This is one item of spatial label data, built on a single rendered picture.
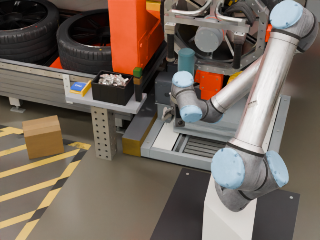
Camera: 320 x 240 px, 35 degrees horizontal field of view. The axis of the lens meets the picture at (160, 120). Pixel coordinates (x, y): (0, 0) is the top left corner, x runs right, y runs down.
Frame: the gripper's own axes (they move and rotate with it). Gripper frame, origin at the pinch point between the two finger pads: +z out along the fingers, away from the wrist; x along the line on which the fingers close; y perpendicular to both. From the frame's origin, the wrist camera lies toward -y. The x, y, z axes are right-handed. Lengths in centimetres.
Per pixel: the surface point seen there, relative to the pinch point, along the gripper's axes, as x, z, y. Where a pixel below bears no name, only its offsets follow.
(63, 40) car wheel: 64, 47, 86
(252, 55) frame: -42, -5, 36
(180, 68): -4.6, 3.5, 34.0
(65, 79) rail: 62, 51, 58
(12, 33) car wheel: 98, 53, 97
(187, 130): -13, 57, 24
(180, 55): -4.2, -3.6, 37.6
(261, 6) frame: -43, -30, 47
